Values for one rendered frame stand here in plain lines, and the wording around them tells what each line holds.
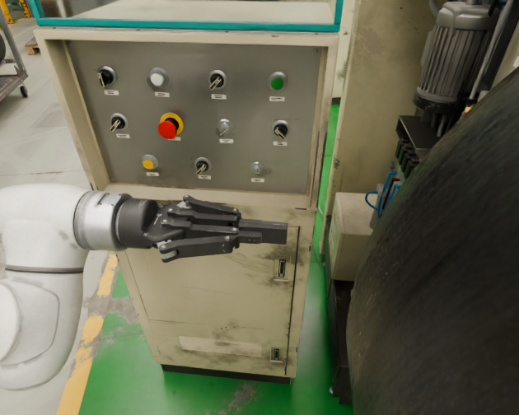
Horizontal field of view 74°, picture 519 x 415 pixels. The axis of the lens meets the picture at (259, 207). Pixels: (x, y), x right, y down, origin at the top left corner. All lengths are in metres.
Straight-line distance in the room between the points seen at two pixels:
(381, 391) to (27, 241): 0.48
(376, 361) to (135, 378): 1.46
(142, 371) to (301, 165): 1.14
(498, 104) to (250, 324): 1.05
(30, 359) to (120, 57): 0.55
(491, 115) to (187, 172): 0.73
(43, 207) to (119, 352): 1.21
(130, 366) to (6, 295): 1.15
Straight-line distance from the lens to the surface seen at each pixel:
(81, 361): 1.75
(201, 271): 1.00
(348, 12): 3.68
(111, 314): 1.84
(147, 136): 0.84
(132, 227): 0.51
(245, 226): 0.49
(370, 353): 0.23
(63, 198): 0.56
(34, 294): 0.56
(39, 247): 0.56
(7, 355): 0.57
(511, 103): 0.20
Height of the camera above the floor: 1.40
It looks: 38 degrees down
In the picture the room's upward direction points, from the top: straight up
